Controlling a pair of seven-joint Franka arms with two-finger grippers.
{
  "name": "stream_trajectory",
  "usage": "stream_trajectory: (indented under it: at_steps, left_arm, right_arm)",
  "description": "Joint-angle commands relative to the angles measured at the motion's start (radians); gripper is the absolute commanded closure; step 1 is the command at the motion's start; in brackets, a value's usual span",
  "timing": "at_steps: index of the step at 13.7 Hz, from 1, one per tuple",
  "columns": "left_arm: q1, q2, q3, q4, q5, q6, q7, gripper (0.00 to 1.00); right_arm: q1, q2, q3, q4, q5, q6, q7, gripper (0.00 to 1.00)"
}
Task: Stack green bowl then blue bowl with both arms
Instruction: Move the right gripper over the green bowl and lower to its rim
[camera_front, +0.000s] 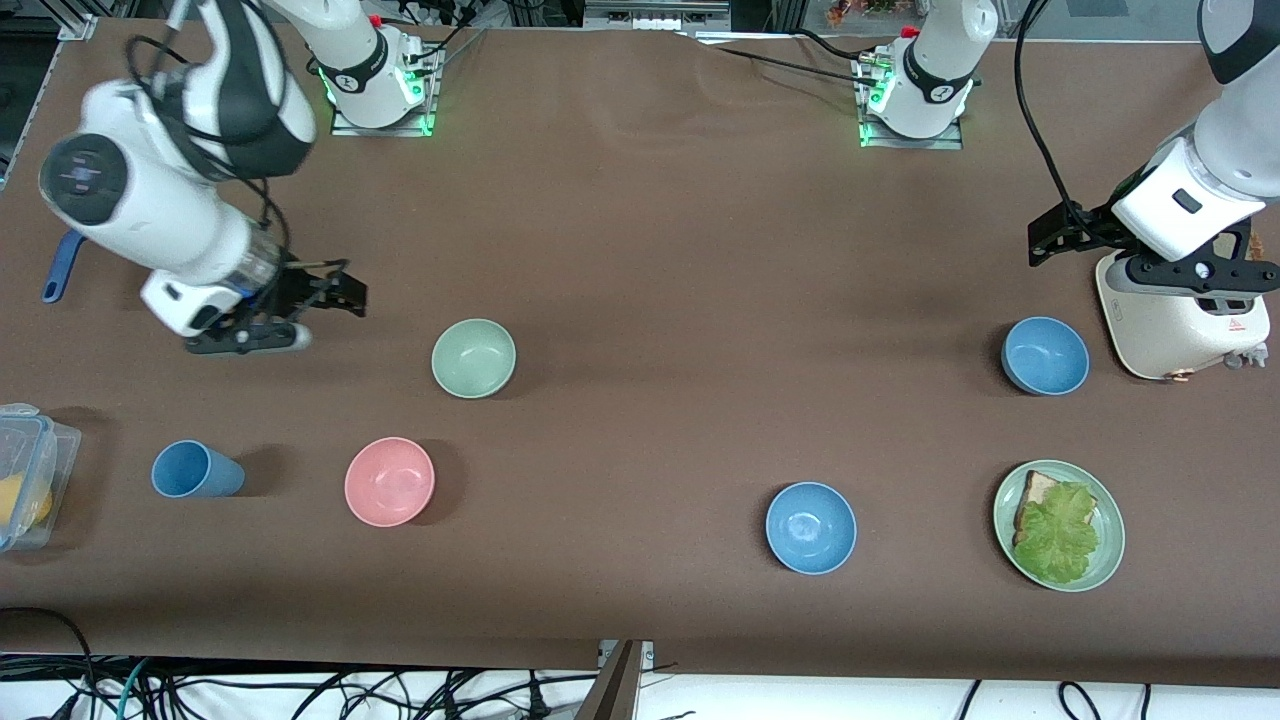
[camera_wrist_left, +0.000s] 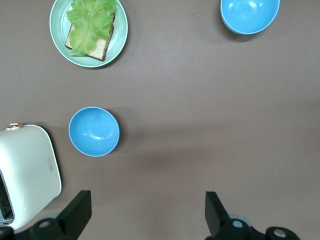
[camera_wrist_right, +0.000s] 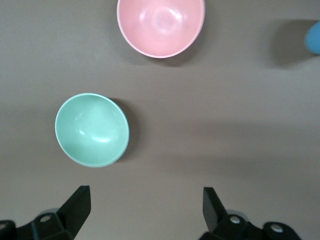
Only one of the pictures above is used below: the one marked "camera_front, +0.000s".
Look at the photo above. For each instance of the blue cup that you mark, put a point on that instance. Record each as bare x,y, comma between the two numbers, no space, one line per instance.
190,470

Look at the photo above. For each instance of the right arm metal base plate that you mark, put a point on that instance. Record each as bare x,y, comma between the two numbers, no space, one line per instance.
385,130

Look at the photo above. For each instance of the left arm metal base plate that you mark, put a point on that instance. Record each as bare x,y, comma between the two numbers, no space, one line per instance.
910,143

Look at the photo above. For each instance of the white toaster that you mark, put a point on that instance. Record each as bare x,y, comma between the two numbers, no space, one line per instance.
1170,340

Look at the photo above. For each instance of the yellow fruit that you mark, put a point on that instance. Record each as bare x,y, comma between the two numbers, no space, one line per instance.
20,500

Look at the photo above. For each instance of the pink bowl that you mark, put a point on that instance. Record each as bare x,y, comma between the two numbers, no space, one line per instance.
389,481

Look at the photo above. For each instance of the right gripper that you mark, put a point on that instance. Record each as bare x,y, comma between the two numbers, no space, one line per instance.
296,291

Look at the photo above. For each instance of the toast slice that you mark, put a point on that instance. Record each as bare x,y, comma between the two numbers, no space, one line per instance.
1038,488

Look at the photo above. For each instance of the green plate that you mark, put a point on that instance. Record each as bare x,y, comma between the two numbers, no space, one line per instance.
1110,530

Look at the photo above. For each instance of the blue bowl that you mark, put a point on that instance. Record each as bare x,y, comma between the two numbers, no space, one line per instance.
1045,355
810,527

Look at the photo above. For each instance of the brown table cover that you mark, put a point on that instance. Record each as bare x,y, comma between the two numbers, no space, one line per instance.
640,250

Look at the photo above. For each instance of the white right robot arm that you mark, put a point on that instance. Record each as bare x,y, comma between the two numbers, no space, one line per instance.
150,215

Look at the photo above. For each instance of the green lettuce leaf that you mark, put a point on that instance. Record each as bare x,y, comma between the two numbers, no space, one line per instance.
1055,535

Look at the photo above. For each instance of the aluminium corner bracket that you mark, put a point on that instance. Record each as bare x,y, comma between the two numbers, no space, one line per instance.
78,27

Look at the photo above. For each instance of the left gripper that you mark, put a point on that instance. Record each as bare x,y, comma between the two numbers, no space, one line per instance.
1093,226

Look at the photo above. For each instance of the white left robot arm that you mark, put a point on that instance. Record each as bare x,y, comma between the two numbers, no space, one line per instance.
940,60

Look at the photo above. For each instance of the clear container with blue lid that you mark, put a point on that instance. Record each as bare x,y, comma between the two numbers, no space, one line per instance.
55,450

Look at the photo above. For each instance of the green bowl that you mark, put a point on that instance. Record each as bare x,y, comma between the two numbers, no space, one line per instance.
473,358

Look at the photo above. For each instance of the grey metal box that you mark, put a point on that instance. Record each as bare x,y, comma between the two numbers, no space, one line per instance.
655,14

